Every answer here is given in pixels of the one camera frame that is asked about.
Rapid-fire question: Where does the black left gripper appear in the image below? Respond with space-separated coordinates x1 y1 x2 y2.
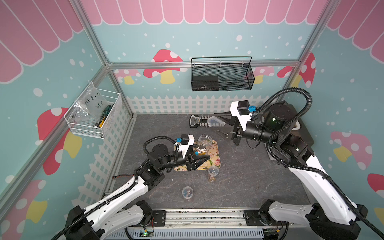
159 144 210 172

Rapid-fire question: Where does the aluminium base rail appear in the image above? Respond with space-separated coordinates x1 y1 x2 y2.
122 209 303 240

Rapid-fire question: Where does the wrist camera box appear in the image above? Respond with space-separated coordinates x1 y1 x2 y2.
230 100 257 131
175 134 195 159

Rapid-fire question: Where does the black wire mesh basket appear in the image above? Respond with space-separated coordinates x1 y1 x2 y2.
191 56 255 91

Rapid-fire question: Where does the clear jar with brown candies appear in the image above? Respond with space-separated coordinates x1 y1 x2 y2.
208 166 219 182

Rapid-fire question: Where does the clear plastic candy jar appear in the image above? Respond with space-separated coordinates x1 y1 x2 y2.
198 135 213 149

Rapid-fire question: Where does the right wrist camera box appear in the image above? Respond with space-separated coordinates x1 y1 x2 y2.
230 100 257 131

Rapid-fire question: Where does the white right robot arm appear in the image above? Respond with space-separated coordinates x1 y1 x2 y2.
216 88 384 240

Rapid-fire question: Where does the floral rectangular tray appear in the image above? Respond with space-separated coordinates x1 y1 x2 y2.
173 141 221 172

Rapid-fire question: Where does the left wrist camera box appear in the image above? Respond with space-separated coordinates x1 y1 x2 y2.
175 134 195 159

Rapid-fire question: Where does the brown lidded white storage box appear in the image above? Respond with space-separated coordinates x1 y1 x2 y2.
281 101 314 147

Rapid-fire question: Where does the black box in mesh basket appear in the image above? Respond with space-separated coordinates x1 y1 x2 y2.
191 76 219 92

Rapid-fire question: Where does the white wire wall basket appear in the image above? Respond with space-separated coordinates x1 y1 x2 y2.
64 83 122 139

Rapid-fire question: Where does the clear jar lying near front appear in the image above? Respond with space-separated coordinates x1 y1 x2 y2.
182 186 194 201

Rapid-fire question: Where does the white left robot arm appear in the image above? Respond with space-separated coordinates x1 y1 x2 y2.
53 134 211 240

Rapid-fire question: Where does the clear plastic jar lid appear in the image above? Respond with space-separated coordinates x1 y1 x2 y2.
207 116 226 128

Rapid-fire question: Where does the green tool in white basket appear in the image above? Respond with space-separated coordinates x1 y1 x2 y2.
94 105 113 128

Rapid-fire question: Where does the clear plastic zip bag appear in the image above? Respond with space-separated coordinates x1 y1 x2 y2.
71 83 111 122

